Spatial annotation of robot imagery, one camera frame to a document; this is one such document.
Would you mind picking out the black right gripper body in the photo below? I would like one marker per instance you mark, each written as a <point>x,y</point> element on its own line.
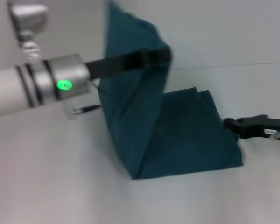
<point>268,128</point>

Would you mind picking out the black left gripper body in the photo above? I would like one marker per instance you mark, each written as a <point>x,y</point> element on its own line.
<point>105,66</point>

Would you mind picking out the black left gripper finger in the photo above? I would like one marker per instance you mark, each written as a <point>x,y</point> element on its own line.
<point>147,58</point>

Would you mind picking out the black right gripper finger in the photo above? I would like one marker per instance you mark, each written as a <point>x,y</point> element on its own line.
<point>232,124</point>

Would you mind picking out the blue-green t-shirt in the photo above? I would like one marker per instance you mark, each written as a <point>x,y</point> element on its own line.
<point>154,116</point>

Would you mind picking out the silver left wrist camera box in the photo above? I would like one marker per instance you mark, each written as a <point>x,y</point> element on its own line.
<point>29,18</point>

